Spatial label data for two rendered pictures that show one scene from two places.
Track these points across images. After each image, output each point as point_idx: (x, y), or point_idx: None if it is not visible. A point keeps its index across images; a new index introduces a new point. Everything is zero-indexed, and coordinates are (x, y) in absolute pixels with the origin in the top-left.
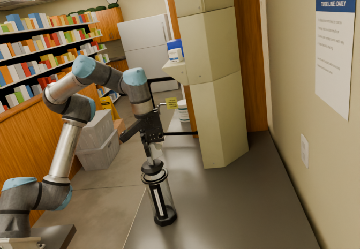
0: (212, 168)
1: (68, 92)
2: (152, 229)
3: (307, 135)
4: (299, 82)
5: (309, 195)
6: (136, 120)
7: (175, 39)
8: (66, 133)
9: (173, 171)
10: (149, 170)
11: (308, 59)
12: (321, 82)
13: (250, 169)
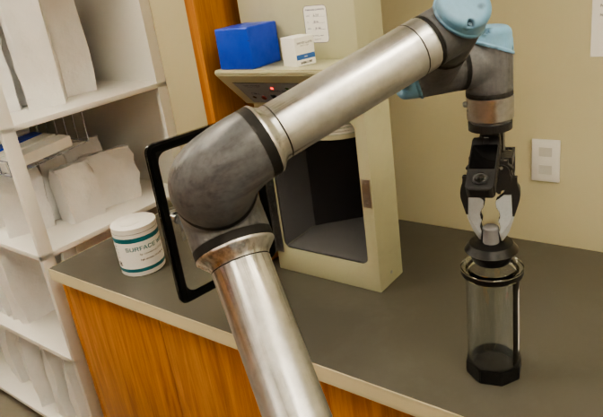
0: (392, 285)
1: (371, 106)
2: (518, 393)
3: (552, 132)
4: (517, 62)
5: (559, 225)
6: (473, 148)
7: (228, 26)
8: (271, 279)
9: (342, 328)
10: (512, 247)
11: (562, 17)
12: None
13: (437, 254)
